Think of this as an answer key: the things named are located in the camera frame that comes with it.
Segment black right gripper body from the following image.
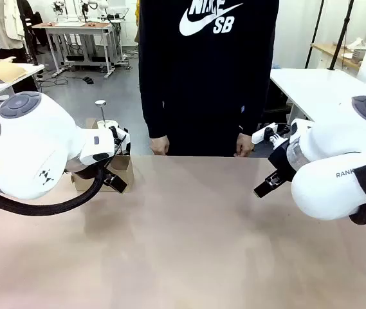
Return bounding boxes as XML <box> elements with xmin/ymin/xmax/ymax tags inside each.
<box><xmin>267</xmin><ymin>141</ymin><xmax>297</xmax><ymax>187</ymax></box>

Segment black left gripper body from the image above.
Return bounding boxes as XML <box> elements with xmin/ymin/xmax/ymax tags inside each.
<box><xmin>100</xmin><ymin>162</ymin><xmax>119</xmax><ymax>185</ymax></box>

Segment brown cardboard cup carrier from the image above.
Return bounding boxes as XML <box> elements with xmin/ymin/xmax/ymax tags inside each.
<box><xmin>69</xmin><ymin>118</ymin><xmax>135</xmax><ymax>194</ymax></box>

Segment glass french press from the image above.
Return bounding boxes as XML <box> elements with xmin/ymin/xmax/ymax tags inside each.
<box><xmin>94</xmin><ymin>100</ymin><xmax>121</xmax><ymax>130</ymax></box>

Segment person left hand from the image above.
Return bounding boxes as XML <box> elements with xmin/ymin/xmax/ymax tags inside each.
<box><xmin>233</xmin><ymin>132</ymin><xmax>255</xmax><ymax>158</ymax></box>

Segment person right hand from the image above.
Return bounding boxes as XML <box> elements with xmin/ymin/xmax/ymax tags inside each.
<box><xmin>150</xmin><ymin>135</ymin><xmax>171</xmax><ymax>156</ymax></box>

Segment white side table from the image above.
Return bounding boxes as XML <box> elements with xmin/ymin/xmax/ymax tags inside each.
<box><xmin>270</xmin><ymin>68</ymin><xmax>366</xmax><ymax>130</ymax></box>

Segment person in black hoodie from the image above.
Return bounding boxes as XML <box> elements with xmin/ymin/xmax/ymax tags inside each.
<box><xmin>138</xmin><ymin>0</ymin><xmax>280</xmax><ymax>158</ymax></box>

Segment wooden shelf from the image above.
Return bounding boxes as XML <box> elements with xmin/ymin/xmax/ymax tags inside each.
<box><xmin>310</xmin><ymin>37</ymin><xmax>366</xmax><ymax>74</ymax></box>

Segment black tripod pole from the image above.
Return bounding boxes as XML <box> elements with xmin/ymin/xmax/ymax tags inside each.
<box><xmin>304</xmin><ymin>0</ymin><xmax>326</xmax><ymax>70</ymax></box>
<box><xmin>328</xmin><ymin>0</ymin><xmax>355</xmax><ymax>71</ymax></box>

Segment grey background workbench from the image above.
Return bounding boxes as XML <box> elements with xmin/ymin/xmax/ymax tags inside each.
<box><xmin>32</xmin><ymin>19</ymin><xmax>122</xmax><ymax>79</ymax></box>

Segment background white robot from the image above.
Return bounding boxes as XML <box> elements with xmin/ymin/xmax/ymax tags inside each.
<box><xmin>51</xmin><ymin>0</ymin><xmax>110</xmax><ymax>24</ymax></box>

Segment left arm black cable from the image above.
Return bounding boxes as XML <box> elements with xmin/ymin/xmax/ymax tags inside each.
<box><xmin>0</xmin><ymin>166</ymin><xmax>106</xmax><ymax>217</ymax></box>

